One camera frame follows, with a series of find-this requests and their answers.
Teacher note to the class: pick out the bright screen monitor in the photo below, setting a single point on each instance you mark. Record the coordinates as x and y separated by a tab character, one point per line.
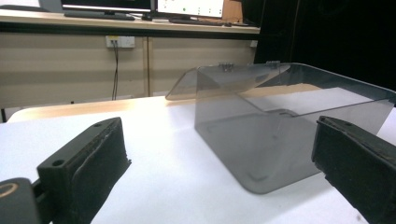
190	7

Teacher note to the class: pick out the brown cardboard box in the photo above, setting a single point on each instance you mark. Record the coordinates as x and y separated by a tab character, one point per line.
232	11

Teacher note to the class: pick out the black keyboard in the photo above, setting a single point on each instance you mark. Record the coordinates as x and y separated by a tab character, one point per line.
199	22
99	15

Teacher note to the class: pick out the black curtain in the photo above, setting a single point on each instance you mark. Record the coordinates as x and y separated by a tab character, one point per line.
336	34

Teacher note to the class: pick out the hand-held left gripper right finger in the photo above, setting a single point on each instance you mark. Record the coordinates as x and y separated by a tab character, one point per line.
358	165

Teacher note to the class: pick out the smoky transparent hinged-lid box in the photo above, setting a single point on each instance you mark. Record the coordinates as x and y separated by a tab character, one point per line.
249	146

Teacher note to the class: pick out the beige desk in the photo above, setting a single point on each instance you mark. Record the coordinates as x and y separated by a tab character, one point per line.
62	71

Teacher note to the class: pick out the white wall socket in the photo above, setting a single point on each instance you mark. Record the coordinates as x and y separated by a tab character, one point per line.
120	41

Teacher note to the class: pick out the white board mat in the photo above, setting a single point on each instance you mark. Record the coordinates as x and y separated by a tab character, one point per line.
171	186

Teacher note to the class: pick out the dark screen monitor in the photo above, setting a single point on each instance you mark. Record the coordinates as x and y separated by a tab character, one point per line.
106	4

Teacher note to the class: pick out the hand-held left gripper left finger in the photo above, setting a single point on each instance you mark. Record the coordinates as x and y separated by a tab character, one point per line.
84	168

